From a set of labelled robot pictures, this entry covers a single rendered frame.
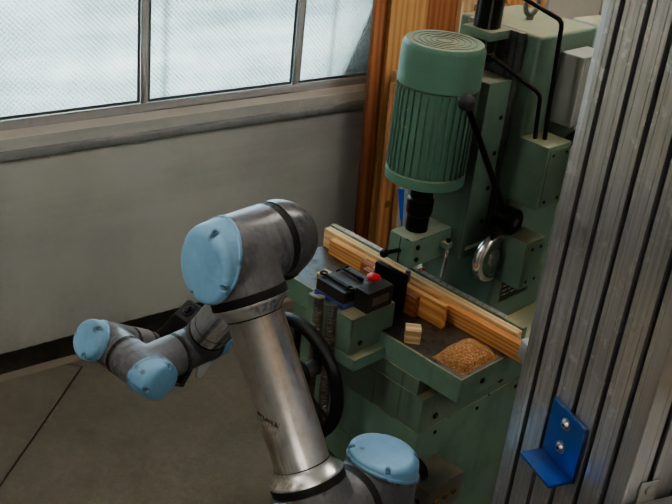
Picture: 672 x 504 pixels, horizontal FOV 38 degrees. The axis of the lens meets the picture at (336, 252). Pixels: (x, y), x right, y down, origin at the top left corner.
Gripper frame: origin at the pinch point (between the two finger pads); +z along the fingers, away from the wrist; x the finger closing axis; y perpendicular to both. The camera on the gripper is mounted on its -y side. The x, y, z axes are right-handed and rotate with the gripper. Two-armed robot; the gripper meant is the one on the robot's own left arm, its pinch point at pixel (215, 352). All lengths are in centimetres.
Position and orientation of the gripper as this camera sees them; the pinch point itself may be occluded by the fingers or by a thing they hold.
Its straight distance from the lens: 204.1
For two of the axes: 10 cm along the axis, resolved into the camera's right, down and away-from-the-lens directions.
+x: 7.3, 4.1, -5.5
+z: 5.2, 2.0, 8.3
